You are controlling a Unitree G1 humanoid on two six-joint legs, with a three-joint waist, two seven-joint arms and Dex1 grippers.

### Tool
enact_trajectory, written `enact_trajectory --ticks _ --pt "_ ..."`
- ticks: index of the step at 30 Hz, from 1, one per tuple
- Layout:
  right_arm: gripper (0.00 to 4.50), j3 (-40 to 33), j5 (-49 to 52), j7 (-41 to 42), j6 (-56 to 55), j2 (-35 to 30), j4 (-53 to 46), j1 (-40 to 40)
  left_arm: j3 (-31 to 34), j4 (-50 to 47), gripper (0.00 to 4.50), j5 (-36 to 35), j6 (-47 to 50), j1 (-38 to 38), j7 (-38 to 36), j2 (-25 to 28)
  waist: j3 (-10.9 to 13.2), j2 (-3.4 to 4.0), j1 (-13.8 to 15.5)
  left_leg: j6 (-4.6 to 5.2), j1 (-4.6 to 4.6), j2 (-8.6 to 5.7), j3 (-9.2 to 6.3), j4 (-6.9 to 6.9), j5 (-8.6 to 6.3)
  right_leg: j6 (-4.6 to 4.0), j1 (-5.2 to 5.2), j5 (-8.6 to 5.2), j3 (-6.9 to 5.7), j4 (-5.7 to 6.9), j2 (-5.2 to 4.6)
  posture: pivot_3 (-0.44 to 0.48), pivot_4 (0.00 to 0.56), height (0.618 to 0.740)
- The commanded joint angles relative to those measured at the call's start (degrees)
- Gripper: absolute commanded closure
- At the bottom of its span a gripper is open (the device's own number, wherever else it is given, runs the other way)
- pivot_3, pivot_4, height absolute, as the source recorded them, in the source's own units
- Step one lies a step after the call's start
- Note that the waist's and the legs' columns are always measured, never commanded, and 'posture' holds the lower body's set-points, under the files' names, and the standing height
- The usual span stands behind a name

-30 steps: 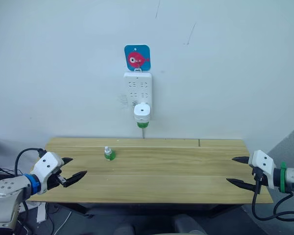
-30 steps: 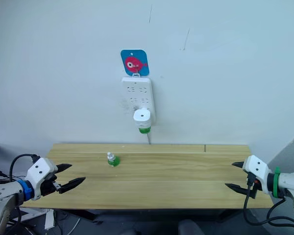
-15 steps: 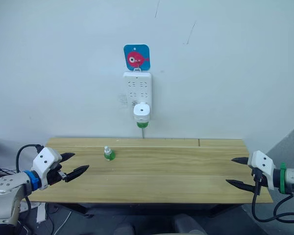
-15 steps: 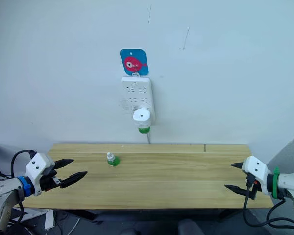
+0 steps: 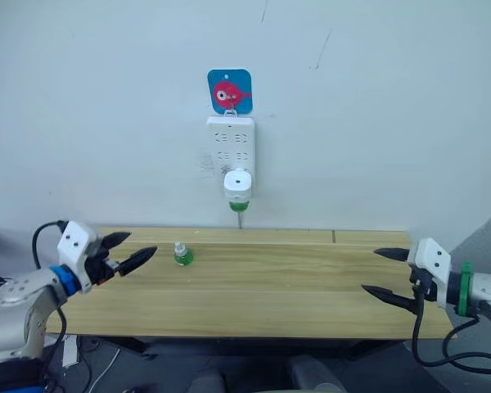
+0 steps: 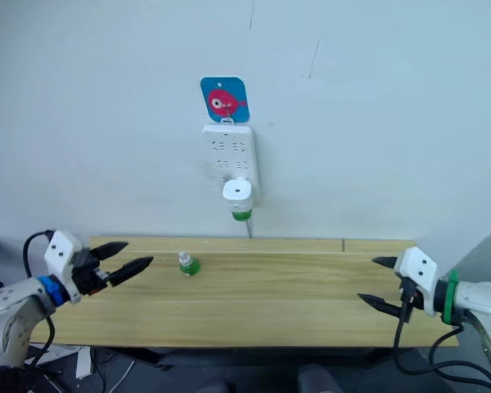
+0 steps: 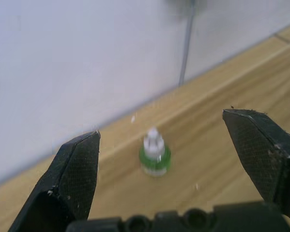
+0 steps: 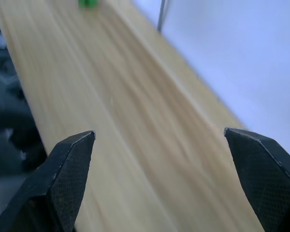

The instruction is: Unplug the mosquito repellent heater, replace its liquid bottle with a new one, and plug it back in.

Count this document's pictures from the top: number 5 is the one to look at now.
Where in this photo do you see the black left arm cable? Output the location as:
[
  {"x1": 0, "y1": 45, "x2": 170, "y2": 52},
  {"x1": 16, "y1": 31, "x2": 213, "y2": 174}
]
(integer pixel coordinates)
[{"x1": 31, "y1": 220, "x2": 69, "y2": 369}]

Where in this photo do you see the black table frame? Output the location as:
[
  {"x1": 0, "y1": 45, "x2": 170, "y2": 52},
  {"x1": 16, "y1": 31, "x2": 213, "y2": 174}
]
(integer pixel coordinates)
[{"x1": 76, "y1": 335, "x2": 407, "y2": 362}]

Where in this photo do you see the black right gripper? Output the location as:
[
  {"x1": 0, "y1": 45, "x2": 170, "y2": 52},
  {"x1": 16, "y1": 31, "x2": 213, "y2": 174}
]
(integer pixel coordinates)
[{"x1": 361, "y1": 246, "x2": 439, "y2": 317}]

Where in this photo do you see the white paper sheet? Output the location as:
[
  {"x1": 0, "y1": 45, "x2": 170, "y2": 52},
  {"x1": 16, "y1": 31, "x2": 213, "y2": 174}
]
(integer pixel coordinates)
[{"x1": 61, "y1": 335, "x2": 81, "y2": 368}]

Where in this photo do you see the green liquid bottle clear cap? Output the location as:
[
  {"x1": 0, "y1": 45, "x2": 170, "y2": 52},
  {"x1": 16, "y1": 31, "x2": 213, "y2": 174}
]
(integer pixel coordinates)
[{"x1": 173, "y1": 242, "x2": 195, "y2": 268}]

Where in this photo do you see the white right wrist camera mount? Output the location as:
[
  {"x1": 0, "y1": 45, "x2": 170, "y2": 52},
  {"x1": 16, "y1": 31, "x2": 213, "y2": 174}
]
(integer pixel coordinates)
[{"x1": 406, "y1": 237, "x2": 453, "y2": 309}]

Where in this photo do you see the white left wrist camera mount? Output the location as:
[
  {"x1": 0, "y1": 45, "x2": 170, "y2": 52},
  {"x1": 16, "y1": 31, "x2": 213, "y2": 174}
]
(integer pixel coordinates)
[{"x1": 56, "y1": 220, "x2": 102, "y2": 288}]

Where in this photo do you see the blue wall hook red fish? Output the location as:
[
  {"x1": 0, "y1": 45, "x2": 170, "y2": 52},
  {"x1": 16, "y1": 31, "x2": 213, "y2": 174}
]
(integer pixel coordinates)
[{"x1": 206, "y1": 68, "x2": 254, "y2": 118}]

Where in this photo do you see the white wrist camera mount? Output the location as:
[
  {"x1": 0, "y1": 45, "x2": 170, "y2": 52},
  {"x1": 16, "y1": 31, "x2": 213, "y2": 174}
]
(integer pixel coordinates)
[
  {"x1": 56, "y1": 220, "x2": 102, "y2": 288},
  {"x1": 406, "y1": 237, "x2": 453, "y2": 309}
]

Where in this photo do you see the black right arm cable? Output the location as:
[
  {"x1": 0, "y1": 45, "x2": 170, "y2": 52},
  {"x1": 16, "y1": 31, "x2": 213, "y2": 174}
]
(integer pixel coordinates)
[{"x1": 411, "y1": 282, "x2": 491, "y2": 376}]

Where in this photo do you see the white mosquito repellent heater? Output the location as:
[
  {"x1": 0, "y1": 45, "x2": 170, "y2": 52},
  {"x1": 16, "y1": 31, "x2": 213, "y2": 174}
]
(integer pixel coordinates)
[{"x1": 223, "y1": 167, "x2": 253, "y2": 205}]

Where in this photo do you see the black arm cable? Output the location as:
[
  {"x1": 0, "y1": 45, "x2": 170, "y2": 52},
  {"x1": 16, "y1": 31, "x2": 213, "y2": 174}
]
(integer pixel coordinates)
[
  {"x1": 411, "y1": 282, "x2": 491, "y2": 376},
  {"x1": 31, "y1": 220, "x2": 69, "y2": 369}
]

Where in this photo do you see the green right wrist band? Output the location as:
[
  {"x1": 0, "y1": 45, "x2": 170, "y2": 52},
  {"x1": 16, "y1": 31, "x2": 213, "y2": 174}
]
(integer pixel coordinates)
[{"x1": 457, "y1": 261, "x2": 475, "y2": 317}]

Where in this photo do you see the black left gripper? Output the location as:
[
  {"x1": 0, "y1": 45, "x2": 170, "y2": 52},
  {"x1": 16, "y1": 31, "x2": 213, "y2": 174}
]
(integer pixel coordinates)
[{"x1": 83, "y1": 231, "x2": 159, "y2": 294}]

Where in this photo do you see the white power strip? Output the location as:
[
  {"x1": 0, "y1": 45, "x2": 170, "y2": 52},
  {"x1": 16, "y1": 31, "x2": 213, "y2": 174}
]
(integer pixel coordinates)
[{"x1": 205, "y1": 115, "x2": 256, "y2": 198}]

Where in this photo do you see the thin white floor cable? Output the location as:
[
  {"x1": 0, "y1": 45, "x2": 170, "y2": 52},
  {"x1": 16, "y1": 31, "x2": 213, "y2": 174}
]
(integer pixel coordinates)
[{"x1": 87, "y1": 346, "x2": 122, "y2": 393}]

